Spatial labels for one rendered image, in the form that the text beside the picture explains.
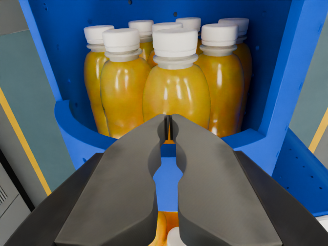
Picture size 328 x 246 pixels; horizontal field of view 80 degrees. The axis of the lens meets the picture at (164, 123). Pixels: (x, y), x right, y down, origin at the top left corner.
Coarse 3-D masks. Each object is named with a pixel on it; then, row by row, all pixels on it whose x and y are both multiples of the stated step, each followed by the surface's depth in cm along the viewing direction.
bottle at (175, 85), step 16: (160, 64) 18; (176, 64) 16; (192, 64) 18; (160, 80) 17; (176, 80) 17; (192, 80) 17; (144, 96) 19; (160, 96) 17; (176, 96) 17; (192, 96) 17; (208, 96) 19; (144, 112) 19; (160, 112) 18; (176, 112) 17; (192, 112) 17; (208, 112) 19; (208, 128) 21
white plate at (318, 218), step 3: (318, 216) 51; (321, 216) 50; (324, 216) 50; (327, 216) 50; (318, 219) 50; (321, 219) 50; (324, 219) 50; (327, 219) 50; (321, 222) 50; (324, 222) 50; (327, 222) 50; (324, 225) 51; (327, 225) 51; (327, 228) 52
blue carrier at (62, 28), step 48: (48, 0) 22; (96, 0) 29; (144, 0) 32; (192, 0) 32; (240, 0) 28; (288, 0) 22; (48, 48) 21; (288, 48) 12; (288, 96) 15; (96, 144) 16; (240, 144) 15
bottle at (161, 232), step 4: (160, 212) 38; (160, 216) 37; (164, 216) 39; (160, 220) 37; (164, 220) 38; (160, 224) 37; (164, 224) 38; (160, 228) 37; (164, 228) 38; (156, 232) 36; (160, 232) 37; (164, 232) 38; (156, 236) 36; (160, 236) 37; (164, 236) 39; (156, 240) 37; (160, 240) 38; (164, 240) 40; (152, 244) 37; (156, 244) 38; (160, 244) 38
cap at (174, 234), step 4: (172, 228) 35; (176, 228) 35; (168, 232) 35; (172, 232) 35; (176, 232) 35; (168, 236) 34; (172, 236) 34; (176, 236) 34; (168, 240) 33; (172, 240) 33; (176, 240) 33; (180, 240) 33; (168, 244) 33; (172, 244) 33; (176, 244) 33; (180, 244) 33; (184, 244) 33
